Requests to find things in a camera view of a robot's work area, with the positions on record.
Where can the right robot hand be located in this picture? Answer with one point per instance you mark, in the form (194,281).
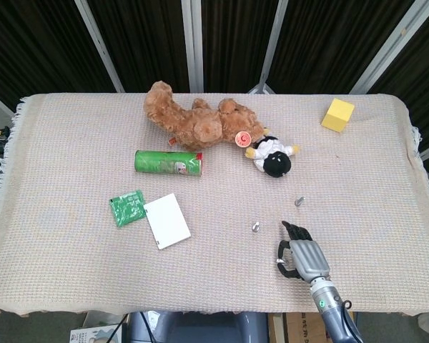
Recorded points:
(311,259)

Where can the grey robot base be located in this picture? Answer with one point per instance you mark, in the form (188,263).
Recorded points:
(200,328)

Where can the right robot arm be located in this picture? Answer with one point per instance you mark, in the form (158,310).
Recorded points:
(329,307)

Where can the brown cardboard box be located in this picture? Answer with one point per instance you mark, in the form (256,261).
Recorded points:
(300,328)

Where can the black white penguin plush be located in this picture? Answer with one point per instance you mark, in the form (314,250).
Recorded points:
(277,164)

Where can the illustrated book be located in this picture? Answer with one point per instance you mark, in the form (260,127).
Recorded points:
(93,336)

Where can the round red hang tag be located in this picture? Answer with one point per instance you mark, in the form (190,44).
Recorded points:
(242,138)

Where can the yellow foam cube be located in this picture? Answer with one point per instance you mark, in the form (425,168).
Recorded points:
(337,116)

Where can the white card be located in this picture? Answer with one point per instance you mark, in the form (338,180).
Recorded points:
(168,221)

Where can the green snack packet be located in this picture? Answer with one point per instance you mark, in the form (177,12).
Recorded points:
(127,209)

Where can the beige woven tablecloth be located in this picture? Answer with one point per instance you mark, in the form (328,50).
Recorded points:
(75,143)

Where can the brown teddy bear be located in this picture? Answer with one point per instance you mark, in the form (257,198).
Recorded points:
(200,125)

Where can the green chips can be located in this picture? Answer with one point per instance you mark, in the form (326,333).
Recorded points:
(164,162)

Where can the dark pleated curtain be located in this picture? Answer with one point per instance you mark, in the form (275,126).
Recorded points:
(146,35)

